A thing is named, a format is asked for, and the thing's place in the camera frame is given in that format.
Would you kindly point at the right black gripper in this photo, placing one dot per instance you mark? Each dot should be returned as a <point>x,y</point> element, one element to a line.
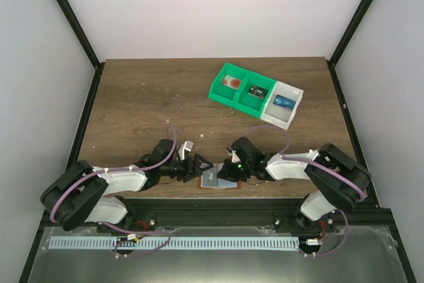
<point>226,172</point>

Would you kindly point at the black frame post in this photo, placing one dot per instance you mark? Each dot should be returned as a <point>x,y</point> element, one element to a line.
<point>350,30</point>
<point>76,27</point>

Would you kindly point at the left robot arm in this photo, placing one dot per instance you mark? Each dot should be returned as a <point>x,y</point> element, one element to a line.
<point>86,193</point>

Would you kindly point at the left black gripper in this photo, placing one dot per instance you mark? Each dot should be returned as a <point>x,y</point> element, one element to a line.
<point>192,172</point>

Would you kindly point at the left black frame post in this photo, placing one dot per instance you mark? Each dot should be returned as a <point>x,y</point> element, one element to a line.
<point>76,27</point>

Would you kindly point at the black VIP card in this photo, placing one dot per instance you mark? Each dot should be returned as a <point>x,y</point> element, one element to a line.
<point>209,179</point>

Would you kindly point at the green bin far left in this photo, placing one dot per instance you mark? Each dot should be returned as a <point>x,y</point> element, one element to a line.
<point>222,94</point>

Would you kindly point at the white bin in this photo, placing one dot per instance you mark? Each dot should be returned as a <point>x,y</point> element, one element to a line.
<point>278,116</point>

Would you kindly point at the right black frame post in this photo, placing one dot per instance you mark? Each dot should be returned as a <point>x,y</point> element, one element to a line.
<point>350,30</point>

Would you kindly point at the blue card in bin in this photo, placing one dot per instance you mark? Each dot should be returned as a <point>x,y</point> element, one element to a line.
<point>284,102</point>

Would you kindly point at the black card in bin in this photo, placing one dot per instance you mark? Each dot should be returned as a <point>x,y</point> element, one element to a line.
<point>258,92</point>

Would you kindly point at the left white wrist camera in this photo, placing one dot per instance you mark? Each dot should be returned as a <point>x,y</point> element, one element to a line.
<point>185,149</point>

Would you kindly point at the green bin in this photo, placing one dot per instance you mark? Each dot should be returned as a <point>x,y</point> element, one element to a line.
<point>249,104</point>
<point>222,94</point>

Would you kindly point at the light blue slotted cable duct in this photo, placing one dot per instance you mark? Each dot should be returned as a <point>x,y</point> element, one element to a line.
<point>177,243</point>

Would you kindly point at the red white card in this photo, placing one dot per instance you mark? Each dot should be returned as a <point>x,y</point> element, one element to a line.
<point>231,82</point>

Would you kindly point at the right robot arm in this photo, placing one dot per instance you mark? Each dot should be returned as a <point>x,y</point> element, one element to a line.
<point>341,182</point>

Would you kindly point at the black aluminium frame rail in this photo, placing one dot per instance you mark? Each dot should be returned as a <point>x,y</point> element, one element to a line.
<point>280,215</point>

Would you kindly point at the green bin middle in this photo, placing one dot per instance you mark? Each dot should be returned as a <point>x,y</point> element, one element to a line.
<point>249,104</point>

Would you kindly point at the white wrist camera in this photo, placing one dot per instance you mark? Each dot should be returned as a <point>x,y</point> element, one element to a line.
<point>185,149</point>
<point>232,155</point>

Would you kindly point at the brown leather card holder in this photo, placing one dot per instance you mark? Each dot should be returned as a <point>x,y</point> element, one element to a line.
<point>222,184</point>

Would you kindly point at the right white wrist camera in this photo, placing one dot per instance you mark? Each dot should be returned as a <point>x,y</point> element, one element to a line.
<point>232,155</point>

